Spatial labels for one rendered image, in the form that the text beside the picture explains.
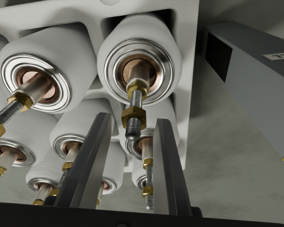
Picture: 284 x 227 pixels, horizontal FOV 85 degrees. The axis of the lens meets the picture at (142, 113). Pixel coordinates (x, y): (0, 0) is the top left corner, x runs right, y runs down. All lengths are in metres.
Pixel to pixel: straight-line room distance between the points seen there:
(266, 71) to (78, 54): 0.22
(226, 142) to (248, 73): 0.47
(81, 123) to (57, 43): 0.11
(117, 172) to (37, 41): 0.26
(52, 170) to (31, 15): 0.28
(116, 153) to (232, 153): 0.53
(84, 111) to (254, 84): 0.25
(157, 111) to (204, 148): 0.48
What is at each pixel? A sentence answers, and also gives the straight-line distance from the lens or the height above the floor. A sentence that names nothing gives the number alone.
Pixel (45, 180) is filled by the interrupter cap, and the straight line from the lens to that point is 0.39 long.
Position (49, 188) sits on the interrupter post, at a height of 0.26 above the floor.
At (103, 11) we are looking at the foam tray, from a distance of 0.24.
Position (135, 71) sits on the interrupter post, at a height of 0.27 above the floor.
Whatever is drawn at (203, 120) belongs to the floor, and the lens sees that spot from 0.58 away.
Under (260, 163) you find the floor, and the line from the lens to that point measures 0.88.
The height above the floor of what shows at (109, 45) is 0.25.
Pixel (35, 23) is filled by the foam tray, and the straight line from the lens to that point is 0.27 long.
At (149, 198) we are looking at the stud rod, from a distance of 0.20.
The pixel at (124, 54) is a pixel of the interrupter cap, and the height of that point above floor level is 0.25.
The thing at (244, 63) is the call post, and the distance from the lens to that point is 0.26.
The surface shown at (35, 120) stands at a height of 0.21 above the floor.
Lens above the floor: 0.41
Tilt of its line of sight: 51 degrees down
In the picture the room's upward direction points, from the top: 177 degrees counter-clockwise
